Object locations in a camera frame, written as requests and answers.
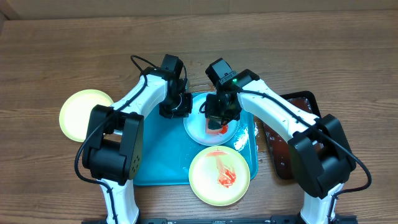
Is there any pink and green sponge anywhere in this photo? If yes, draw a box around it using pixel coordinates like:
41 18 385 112
205 118 228 135

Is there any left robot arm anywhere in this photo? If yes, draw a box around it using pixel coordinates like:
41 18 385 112
74 65 192 223

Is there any teal plastic tray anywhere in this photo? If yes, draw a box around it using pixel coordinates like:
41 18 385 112
134 106 258 186

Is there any black water tray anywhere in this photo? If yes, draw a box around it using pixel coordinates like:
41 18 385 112
263 91 321 180

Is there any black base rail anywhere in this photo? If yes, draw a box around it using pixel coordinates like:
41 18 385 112
81 215 358 224

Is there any light blue plate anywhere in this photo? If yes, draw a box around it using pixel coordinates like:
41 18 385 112
183 92 240 146

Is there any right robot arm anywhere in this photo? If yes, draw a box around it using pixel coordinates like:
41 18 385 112
205 67 358 223

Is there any yellow plate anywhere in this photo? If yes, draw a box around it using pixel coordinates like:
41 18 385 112
188 146 250 207
59 89 113 142

